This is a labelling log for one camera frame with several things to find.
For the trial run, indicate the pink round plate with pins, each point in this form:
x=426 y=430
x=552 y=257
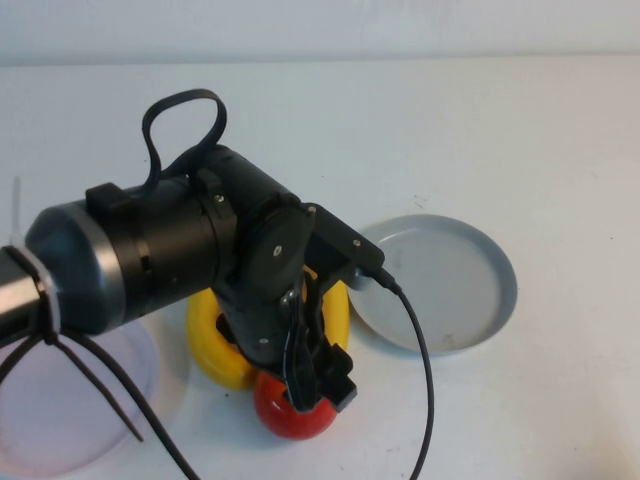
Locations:
x=75 y=425

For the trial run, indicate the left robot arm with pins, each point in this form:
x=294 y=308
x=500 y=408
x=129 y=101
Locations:
x=160 y=250

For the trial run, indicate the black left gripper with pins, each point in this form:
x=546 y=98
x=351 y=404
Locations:
x=255 y=330

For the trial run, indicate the grey round plate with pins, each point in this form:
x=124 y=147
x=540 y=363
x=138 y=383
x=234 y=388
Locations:
x=450 y=285

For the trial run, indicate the red apple with stem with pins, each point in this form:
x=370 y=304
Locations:
x=280 y=415

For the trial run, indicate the yellow banana green tip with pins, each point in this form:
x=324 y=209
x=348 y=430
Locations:
x=205 y=340
x=337 y=315

